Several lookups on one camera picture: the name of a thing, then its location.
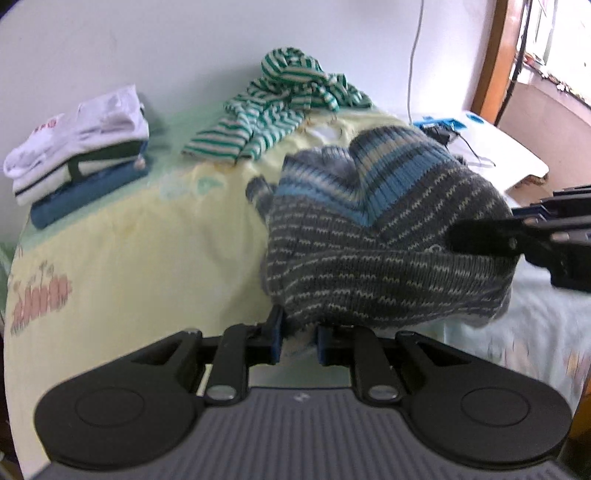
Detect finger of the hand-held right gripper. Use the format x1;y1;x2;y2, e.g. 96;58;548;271
449;219;591;291
512;185;591;229

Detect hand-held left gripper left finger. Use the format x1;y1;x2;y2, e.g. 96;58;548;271
124;305;284;407

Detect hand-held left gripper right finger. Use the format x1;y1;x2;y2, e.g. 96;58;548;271
318;325;467;403

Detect grey blue knit sweater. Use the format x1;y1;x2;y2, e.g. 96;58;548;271
246;126;518;330

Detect white folding table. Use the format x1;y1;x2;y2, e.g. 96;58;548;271
409;110;550;195

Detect blue plastic holder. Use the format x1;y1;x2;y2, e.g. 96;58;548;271
412;115;466;132

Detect window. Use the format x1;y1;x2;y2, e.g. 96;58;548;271
508;0;591;109

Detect green white striped shirt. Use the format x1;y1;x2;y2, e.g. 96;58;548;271
181;46;372;167

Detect blue folded garment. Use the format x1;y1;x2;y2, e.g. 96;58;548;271
30;143;151;230

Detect white dark striped folded garment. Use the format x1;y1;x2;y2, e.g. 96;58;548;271
11;138;148;206

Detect black charger with cable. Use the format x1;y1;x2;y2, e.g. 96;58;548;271
455;134;496;169

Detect wooden window frame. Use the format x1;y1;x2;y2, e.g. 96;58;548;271
470;0;525;126

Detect black hanging cable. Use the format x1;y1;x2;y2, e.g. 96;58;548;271
505;9;529;112

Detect white power cord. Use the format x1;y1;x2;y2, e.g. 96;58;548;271
407;0;424;124

